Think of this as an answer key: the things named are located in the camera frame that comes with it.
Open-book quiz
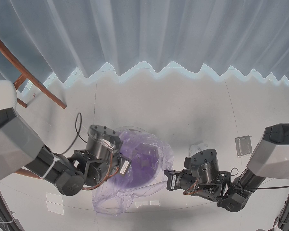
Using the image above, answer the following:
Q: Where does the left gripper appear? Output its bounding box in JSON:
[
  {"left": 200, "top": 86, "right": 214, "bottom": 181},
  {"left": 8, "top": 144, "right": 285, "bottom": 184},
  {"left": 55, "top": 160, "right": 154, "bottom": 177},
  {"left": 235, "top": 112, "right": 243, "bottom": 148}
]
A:
[{"left": 103, "top": 154, "right": 132, "bottom": 178}]

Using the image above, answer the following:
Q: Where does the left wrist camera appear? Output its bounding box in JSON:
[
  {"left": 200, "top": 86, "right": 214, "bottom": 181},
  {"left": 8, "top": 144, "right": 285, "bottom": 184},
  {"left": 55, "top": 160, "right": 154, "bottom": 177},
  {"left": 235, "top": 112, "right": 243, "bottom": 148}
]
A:
[{"left": 111, "top": 133, "right": 122, "bottom": 153}]

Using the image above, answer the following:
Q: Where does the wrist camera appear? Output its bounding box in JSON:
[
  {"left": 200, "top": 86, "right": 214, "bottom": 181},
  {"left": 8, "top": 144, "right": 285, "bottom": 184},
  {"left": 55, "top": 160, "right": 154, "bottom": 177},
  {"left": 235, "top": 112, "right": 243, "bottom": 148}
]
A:
[
  {"left": 111, "top": 133, "right": 122, "bottom": 153},
  {"left": 184, "top": 156, "right": 194, "bottom": 171}
]

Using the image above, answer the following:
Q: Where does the purple plastic bag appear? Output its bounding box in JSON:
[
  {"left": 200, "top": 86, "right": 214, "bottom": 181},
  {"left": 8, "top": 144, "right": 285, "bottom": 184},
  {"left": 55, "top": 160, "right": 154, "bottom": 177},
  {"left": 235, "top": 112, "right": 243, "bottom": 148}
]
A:
[{"left": 92, "top": 128, "right": 175, "bottom": 216}]

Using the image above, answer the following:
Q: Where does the black cable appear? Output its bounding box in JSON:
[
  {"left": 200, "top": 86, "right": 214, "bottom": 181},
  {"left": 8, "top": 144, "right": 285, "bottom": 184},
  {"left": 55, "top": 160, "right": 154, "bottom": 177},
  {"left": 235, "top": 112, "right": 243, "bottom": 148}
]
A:
[
  {"left": 61, "top": 112, "right": 88, "bottom": 154},
  {"left": 230, "top": 167, "right": 289, "bottom": 191}
]

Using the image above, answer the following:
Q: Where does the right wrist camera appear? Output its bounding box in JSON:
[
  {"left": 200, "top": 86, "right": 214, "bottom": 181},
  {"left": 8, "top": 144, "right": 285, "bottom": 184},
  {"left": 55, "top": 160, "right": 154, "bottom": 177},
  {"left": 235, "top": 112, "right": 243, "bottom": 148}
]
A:
[{"left": 184, "top": 156, "right": 194, "bottom": 171}]

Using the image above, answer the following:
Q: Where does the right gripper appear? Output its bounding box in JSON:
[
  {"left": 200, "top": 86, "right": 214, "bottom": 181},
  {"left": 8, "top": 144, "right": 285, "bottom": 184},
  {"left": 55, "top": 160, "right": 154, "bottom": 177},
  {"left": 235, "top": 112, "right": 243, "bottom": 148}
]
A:
[{"left": 164, "top": 169, "right": 196, "bottom": 192}]

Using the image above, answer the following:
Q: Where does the pale blue curtain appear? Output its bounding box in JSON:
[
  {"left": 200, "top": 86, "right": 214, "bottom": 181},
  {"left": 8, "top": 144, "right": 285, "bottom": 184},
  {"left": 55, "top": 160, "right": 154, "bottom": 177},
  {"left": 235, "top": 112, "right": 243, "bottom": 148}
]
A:
[{"left": 0, "top": 0, "right": 289, "bottom": 92}]

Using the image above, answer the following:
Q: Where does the wooden chair white cushion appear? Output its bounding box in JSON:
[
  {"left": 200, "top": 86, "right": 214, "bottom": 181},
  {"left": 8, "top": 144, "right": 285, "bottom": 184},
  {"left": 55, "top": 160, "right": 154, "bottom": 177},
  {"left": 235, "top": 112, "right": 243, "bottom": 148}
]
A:
[{"left": 0, "top": 26, "right": 67, "bottom": 179}]

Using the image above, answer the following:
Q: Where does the white trash bin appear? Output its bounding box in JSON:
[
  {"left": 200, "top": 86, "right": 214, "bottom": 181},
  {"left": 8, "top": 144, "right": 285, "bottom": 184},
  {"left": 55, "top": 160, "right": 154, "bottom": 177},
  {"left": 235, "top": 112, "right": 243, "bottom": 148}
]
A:
[{"left": 114, "top": 126, "right": 162, "bottom": 186}]

